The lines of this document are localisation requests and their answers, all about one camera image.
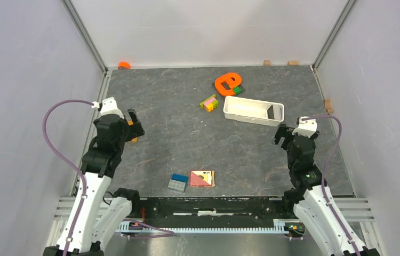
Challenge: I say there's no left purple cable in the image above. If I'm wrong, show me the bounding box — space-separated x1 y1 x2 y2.
42 100 97 256

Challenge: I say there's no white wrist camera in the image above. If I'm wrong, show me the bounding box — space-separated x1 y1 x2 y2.
91 97 124 119
292 116 317 139

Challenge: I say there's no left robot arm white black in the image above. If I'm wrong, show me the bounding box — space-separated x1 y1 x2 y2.
43 109 145 255

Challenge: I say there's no orange tape roll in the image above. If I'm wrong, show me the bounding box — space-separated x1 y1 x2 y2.
117 61 131 70

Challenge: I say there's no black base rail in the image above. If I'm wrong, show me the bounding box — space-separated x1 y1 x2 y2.
127 196 297 228

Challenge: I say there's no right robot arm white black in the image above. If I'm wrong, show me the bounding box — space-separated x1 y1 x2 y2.
274 124 379 255

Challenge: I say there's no red playing card deck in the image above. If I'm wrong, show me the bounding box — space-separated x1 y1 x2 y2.
189 170 215 188

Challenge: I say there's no green toy brick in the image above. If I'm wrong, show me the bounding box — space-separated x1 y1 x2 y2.
233 86 243 95

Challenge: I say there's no white plastic tray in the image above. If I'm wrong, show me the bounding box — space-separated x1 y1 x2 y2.
223 96 284 127

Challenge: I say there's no orange plastic letter e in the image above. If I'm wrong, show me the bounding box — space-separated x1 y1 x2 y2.
213 73 244 98

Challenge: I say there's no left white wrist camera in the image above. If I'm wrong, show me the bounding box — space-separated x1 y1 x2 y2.
91 97 124 119

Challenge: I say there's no colourful toy brick stack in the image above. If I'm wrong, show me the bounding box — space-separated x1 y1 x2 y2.
199 94 219 112

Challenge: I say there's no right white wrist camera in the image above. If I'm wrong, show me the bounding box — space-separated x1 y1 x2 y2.
292 116 317 139

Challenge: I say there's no blue grey toy brick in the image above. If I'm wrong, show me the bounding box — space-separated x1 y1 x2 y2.
167 173 189 193

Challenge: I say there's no wooden block right side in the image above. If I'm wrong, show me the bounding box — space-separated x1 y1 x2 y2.
324 99 334 115

